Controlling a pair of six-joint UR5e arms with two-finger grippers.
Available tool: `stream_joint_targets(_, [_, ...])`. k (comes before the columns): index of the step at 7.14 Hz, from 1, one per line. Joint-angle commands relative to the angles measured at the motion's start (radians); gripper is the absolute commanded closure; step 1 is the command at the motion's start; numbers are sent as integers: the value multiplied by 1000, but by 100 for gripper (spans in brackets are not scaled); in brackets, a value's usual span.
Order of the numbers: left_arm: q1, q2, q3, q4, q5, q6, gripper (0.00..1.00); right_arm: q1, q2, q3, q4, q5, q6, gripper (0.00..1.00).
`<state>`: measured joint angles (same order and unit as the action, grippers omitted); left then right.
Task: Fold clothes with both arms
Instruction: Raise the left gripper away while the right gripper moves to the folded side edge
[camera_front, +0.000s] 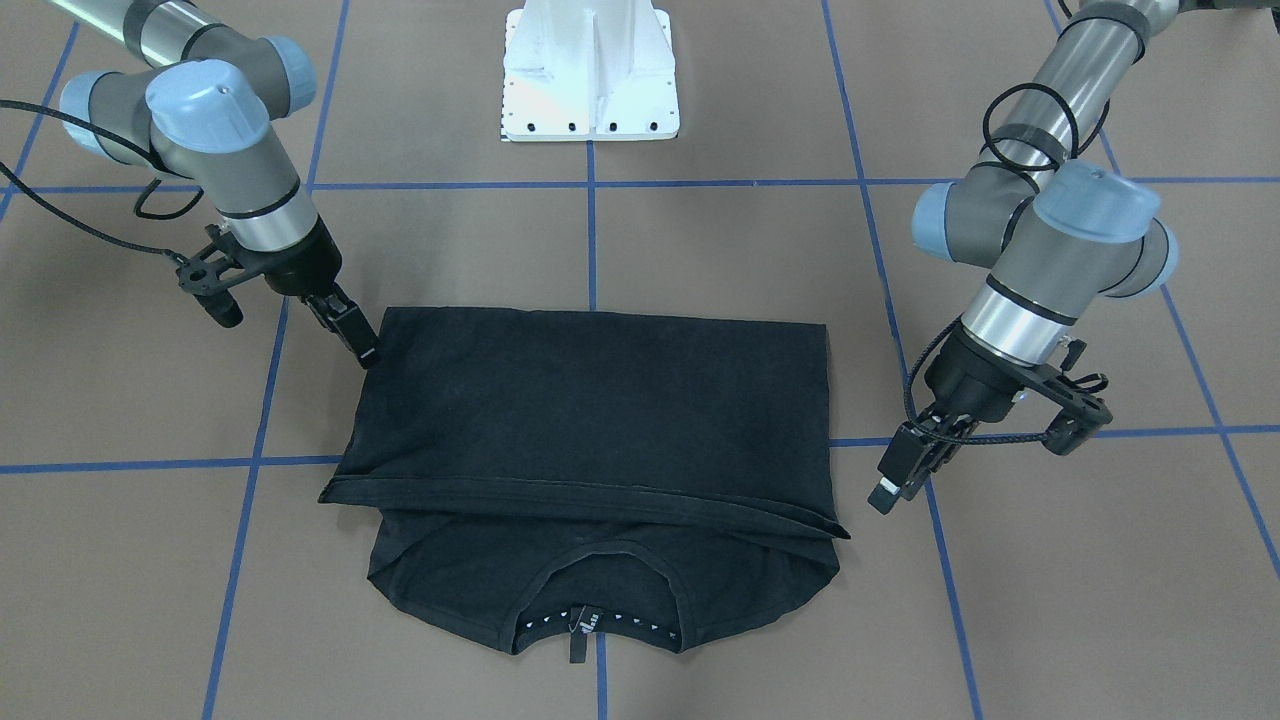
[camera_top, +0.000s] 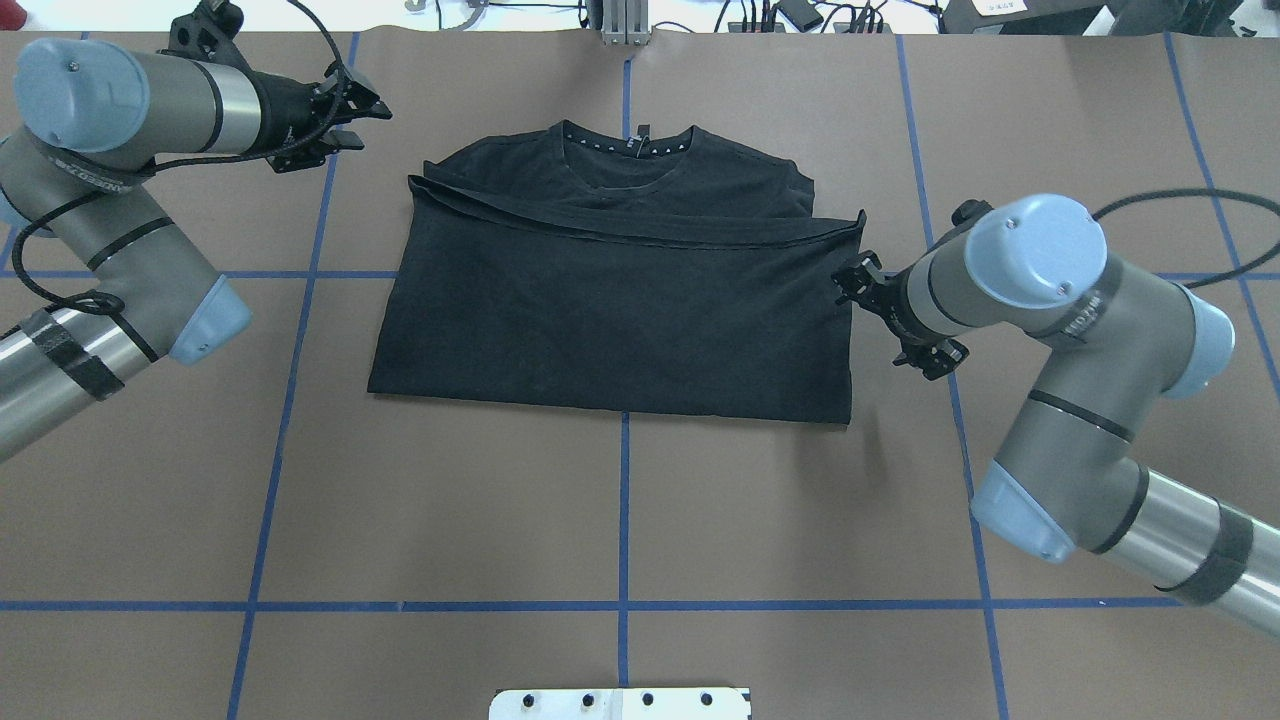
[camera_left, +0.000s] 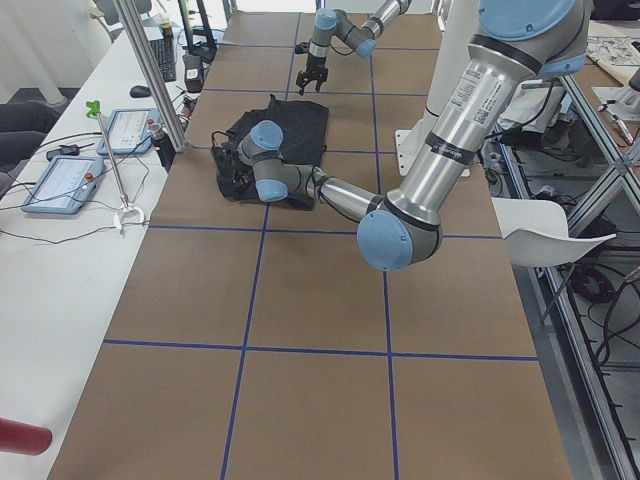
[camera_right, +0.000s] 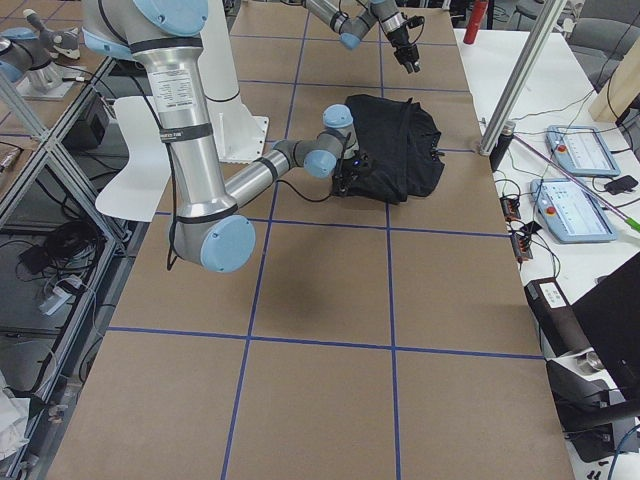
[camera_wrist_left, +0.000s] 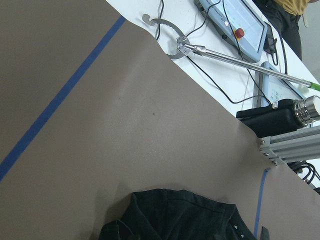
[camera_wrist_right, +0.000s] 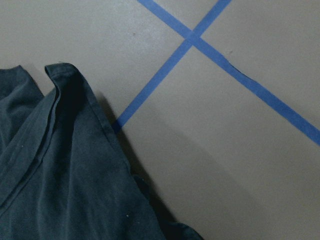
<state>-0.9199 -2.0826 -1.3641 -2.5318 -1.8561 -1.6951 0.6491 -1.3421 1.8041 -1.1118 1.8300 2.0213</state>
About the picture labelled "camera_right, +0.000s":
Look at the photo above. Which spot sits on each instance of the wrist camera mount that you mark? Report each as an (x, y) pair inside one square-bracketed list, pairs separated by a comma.
[(414, 21)]

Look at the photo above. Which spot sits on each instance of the far teach pendant tablet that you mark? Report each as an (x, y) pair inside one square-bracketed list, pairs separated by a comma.
[(581, 150)]

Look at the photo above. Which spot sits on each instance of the red cylinder bottle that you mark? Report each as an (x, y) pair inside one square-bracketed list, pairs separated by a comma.
[(474, 24)]

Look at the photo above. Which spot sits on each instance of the black monitor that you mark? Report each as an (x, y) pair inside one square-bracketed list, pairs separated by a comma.
[(609, 316)]

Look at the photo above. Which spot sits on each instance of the white plastic chair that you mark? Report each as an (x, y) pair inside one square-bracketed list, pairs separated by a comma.
[(135, 192)]

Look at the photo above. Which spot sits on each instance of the aluminium frame post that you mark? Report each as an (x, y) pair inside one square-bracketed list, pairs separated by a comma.
[(529, 55)]

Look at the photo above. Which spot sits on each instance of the spare robot arm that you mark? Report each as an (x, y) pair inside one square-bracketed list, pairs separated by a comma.
[(30, 53)]

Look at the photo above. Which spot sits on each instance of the green tipped grabber stick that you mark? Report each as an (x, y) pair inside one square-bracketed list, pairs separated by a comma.
[(628, 220)]

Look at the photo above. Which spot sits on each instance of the near teach pendant tablet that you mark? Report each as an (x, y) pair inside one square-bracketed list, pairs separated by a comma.
[(569, 213)]

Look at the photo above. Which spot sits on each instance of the black printed t-shirt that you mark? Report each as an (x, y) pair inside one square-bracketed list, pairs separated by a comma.
[(401, 139)]

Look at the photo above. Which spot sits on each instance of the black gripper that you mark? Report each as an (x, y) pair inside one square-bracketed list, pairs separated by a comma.
[(401, 36), (348, 176)]

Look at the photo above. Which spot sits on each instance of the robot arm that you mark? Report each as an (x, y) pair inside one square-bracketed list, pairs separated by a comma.
[(206, 227), (394, 24)]

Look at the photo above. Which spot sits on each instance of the teach pendant tablet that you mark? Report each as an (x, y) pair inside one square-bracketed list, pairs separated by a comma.
[(581, 150), (569, 213)]

